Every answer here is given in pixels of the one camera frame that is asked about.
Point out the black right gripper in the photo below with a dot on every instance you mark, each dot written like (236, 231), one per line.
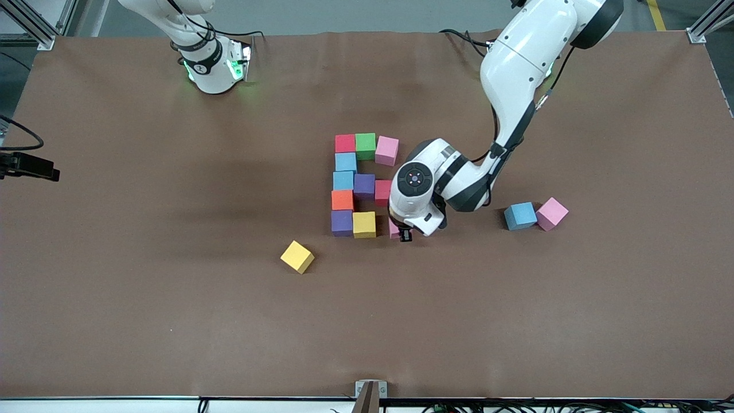
(4, 161)

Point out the pink foam cube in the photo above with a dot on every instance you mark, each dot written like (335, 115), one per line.
(394, 229)
(387, 150)
(551, 213)

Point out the yellow foam cube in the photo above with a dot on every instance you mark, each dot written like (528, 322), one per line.
(364, 223)
(297, 256)

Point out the red foam cube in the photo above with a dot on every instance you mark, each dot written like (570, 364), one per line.
(382, 192)
(345, 143)

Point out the purple foam cube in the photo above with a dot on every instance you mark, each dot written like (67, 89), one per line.
(364, 186)
(342, 222)

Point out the orange foam cube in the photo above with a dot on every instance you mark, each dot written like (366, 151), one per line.
(343, 200)

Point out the blue foam cube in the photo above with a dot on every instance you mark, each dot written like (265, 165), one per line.
(343, 180)
(520, 215)
(346, 162)

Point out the green foam cube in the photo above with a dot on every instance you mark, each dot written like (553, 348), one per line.
(365, 146)

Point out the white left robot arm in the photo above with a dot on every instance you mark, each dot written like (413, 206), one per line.
(516, 63)

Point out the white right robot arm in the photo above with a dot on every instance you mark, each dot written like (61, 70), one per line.
(200, 51)

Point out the brown table mat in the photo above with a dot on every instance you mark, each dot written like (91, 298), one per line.
(172, 315)

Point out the aluminium frame profile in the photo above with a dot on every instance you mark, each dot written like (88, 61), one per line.
(34, 26)
(708, 23)

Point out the grey metal edge bracket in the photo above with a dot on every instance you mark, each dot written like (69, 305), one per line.
(371, 396)

